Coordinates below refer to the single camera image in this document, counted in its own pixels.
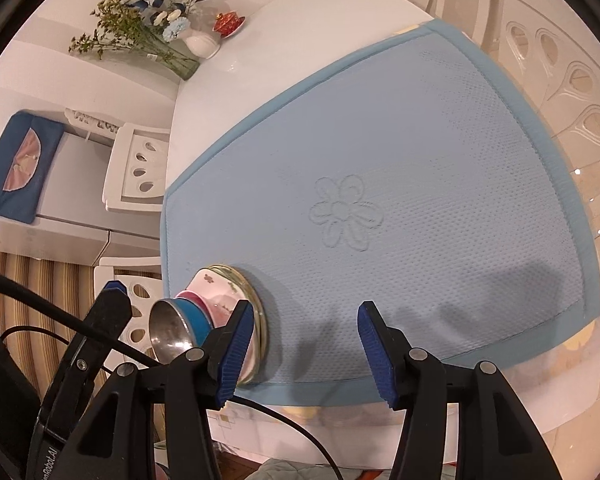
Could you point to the white refrigerator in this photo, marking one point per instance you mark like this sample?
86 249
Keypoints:
70 200

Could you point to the light blue textured table mat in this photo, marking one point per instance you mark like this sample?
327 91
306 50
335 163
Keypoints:
380 160

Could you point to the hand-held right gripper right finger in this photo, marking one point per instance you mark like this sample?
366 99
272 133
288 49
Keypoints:
375 355

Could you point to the magenta steel bowl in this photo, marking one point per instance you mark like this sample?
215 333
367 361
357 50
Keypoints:
192 299

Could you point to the square green floral plate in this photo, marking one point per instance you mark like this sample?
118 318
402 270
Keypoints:
245 292
207 280

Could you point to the blue steel bowl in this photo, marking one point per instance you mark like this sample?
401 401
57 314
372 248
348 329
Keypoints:
170 330

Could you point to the red teacup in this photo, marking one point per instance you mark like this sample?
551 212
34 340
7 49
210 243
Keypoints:
226 22

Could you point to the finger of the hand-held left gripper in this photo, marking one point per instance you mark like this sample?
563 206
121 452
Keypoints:
111 310

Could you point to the blue cloth with pink patch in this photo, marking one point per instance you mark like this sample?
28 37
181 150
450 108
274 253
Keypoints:
0 175

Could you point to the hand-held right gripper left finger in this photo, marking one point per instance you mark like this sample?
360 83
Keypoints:
235 350

